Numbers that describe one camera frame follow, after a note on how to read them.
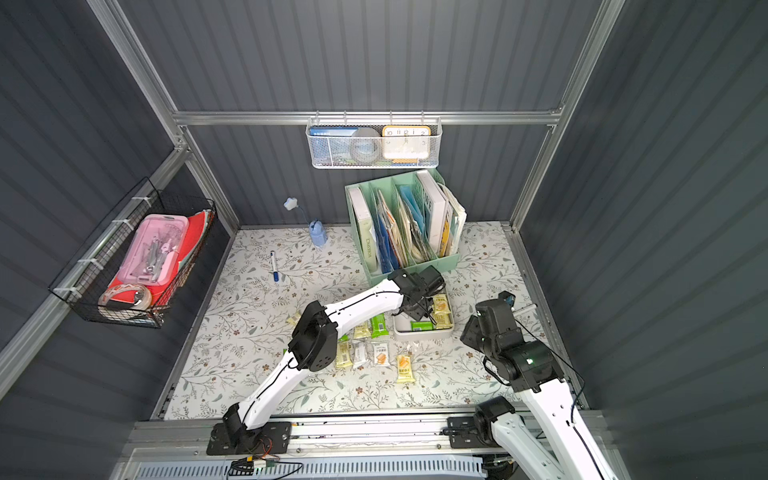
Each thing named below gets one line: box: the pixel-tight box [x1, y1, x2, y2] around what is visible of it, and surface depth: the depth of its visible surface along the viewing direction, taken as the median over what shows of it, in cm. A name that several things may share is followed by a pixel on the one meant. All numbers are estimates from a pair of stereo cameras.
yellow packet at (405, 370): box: [397, 354, 415, 384], surface depth 84 cm
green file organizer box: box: [345, 168, 467, 286], surface depth 97 cm
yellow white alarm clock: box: [382, 125, 432, 163], surface depth 90 cm
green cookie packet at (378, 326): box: [371, 313, 389, 339], surface depth 93 cm
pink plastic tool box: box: [118, 214, 190, 286], surface depth 74 cm
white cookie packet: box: [374, 342, 389, 366], surface depth 88 cm
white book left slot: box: [349, 186, 379, 272], surface depth 92 cm
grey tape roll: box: [349, 127, 383, 164], surface depth 89 cm
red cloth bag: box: [107, 277, 138, 304], surface depth 68 cm
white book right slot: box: [417, 170, 447, 254], surface depth 98 cm
